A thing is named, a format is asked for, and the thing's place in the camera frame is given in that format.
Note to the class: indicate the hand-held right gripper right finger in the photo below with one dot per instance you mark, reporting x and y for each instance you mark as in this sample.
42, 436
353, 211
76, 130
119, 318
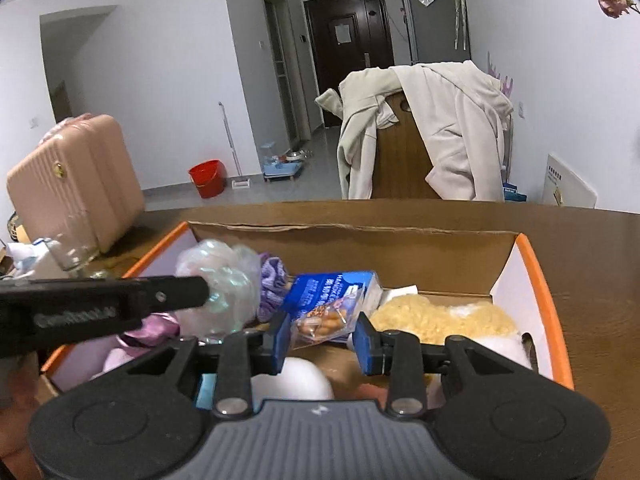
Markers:
367, 345

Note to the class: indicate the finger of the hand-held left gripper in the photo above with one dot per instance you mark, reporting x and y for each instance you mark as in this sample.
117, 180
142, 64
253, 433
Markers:
175, 292

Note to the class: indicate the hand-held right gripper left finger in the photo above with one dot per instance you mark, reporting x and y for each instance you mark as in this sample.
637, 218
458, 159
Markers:
280, 342

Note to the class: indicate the white foam ball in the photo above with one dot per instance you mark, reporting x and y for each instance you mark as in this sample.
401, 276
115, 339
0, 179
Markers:
295, 380

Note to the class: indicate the purple satin scrunchie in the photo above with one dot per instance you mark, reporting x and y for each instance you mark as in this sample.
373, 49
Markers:
155, 329

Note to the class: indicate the clear plastic bag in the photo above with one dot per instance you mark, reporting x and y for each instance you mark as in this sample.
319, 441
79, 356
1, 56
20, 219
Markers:
225, 280

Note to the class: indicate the purple towel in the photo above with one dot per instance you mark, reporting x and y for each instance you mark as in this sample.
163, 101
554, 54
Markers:
272, 285

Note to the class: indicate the blue snack packet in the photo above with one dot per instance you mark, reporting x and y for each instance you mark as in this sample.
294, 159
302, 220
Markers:
325, 300

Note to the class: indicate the yellow white plush toy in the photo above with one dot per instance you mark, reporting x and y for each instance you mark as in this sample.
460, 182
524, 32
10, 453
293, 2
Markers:
435, 317

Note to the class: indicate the orange cardboard box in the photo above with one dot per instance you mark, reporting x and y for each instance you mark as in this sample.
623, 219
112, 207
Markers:
400, 260

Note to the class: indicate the white blue plastic bag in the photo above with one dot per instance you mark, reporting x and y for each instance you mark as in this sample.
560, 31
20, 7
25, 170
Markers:
30, 256

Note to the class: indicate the red bucket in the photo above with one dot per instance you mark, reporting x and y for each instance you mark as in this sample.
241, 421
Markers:
206, 180

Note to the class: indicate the white mop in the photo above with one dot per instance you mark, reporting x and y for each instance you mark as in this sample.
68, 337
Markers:
240, 183

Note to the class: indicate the pink suitcase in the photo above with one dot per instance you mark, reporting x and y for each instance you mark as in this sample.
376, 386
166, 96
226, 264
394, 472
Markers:
75, 180

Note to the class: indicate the blue pet feeder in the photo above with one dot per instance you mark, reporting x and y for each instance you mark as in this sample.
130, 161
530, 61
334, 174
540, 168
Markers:
280, 167

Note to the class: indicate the brown wooden chair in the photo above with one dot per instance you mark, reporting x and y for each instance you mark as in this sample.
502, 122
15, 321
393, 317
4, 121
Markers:
400, 160

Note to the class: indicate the small blue box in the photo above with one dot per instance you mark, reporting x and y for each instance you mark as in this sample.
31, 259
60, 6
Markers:
515, 192

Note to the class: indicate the cream jacket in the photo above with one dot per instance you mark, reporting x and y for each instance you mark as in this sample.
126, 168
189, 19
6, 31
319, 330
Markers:
465, 125

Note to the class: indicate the grey interior door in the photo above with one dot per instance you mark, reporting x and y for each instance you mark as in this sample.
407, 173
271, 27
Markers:
282, 70

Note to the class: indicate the white board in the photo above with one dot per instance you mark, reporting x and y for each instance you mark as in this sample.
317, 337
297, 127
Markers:
570, 185

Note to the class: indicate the dark entrance door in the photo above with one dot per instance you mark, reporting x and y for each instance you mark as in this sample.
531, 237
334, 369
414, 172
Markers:
325, 60

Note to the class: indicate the grey refrigerator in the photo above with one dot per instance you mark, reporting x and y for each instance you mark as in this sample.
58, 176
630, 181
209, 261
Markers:
435, 30

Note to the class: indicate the folded white umbrella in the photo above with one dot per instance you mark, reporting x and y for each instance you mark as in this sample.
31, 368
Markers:
457, 15

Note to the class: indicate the purple wall decoration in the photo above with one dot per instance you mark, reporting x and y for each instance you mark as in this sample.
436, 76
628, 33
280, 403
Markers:
495, 67

